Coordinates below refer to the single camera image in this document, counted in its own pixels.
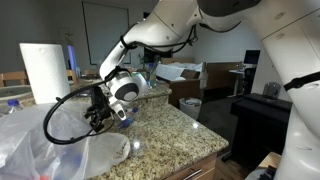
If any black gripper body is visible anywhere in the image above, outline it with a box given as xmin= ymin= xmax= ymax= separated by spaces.
xmin=87 ymin=85 xmax=114 ymax=118

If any water bottle red flower label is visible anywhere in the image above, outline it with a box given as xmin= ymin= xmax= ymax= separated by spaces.
xmin=118 ymin=106 xmax=140 ymax=130

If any clear bottle blue cap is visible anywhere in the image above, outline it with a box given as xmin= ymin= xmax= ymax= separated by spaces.
xmin=4 ymin=98 xmax=25 ymax=116
xmin=145 ymin=61 xmax=158 ymax=89

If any clear plastic bag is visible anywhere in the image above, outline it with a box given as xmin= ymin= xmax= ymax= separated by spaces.
xmin=0 ymin=99 xmax=132 ymax=180

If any wooden counter cabinet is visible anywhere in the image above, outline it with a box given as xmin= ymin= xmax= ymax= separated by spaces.
xmin=164 ymin=153 xmax=219 ymax=180

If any blue upright panel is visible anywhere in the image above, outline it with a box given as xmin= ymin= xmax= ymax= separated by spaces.
xmin=66 ymin=45 xmax=78 ymax=74

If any white paper towel roll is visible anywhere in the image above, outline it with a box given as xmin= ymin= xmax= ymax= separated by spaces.
xmin=19 ymin=42 xmax=72 ymax=105

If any white projection screen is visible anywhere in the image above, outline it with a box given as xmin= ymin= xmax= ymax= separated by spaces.
xmin=82 ymin=1 xmax=132 ymax=66

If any white bedsheet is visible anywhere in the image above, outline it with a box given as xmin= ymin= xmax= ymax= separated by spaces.
xmin=155 ymin=62 xmax=204 ymax=83

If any white trash bin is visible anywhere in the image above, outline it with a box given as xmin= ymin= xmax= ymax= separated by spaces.
xmin=178 ymin=96 xmax=203 ymax=121

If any white desk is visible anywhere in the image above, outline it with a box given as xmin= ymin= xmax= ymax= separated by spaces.
xmin=228 ymin=68 xmax=255 ymax=98

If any black low cabinet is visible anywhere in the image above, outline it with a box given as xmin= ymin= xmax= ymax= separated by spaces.
xmin=229 ymin=92 xmax=295 ymax=170

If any black monitor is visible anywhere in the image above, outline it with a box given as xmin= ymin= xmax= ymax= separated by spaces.
xmin=243 ymin=49 xmax=262 ymax=66

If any grey glass jar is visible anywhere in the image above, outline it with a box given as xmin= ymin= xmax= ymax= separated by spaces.
xmin=262 ymin=81 xmax=282 ymax=101

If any light wooden board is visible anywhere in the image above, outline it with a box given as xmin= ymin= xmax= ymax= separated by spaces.
xmin=257 ymin=151 xmax=283 ymax=170

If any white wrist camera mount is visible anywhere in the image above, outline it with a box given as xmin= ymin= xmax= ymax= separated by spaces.
xmin=110 ymin=99 xmax=130 ymax=122

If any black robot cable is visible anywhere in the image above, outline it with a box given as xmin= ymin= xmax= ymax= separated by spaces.
xmin=42 ymin=23 xmax=201 ymax=146

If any silver drawer handle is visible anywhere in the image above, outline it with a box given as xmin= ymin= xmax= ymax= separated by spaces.
xmin=182 ymin=168 xmax=204 ymax=180

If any wooden bed frame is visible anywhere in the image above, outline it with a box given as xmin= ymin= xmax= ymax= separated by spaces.
xmin=161 ymin=57 xmax=244 ymax=108

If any black strap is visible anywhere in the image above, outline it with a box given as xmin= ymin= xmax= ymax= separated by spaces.
xmin=283 ymin=70 xmax=320 ymax=92

